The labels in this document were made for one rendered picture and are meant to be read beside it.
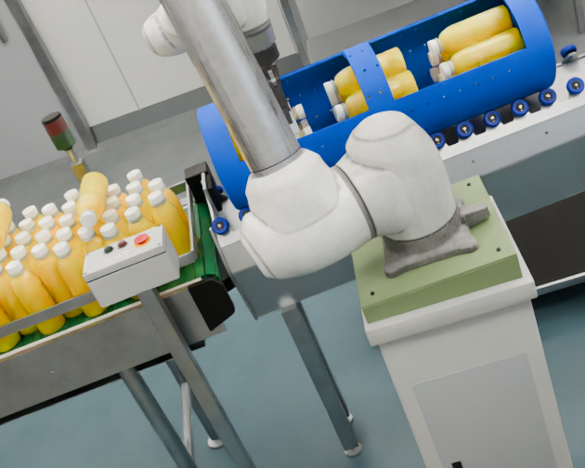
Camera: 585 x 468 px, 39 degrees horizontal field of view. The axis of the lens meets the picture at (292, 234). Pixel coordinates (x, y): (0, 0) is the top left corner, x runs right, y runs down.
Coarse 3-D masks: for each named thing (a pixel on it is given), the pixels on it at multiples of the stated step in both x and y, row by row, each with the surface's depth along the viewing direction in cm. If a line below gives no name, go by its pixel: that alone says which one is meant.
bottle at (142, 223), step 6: (138, 216) 203; (144, 216) 205; (132, 222) 203; (138, 222) 204; (144, 222) 204; (150, 222) 206; (132, 228) 204; (138, 228) 203; (144, 228) 204; (132, 234) 204
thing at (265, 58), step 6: (270, 48) 193; (276, 48) 194; (258, 54) 193; (264, 54) 192; (270, 54) 193; (276, 54) 194; (258, 60) 193; (264, 60) 193; (270, 60) 194; (264, 66) 194; (270, 66) 194; (270, 78) 196
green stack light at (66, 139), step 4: (68, 128) 241; (64, 132) 239; (68, 132) 240; (52, 136) 239; (56, 136) 239; (60, 136) 239; (64, 136) 239; (68, 136) 240; (72, 136) 242; (52, 140) 241; (56, 140) 240; (60, 140) 240; (64, 140) 240; (68, 140) 240; (72, 140) 242; (56, 144) 240; (60, 144) 240; (64, 144) 240; (68, 144) 241; (72, 144) 242; (56, 148) 242; (60, 148) 241; (64, 148) 241; (68, 148) 241
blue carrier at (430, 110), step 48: (480, 0) 211; (528, 0) 197; (384, 48) 218; (528, 48) 196; (288, 96) 222; (384, 96) 198; (432, 96) 198; (480, 96) 201; (336, 144) 201; (240, 192) 205
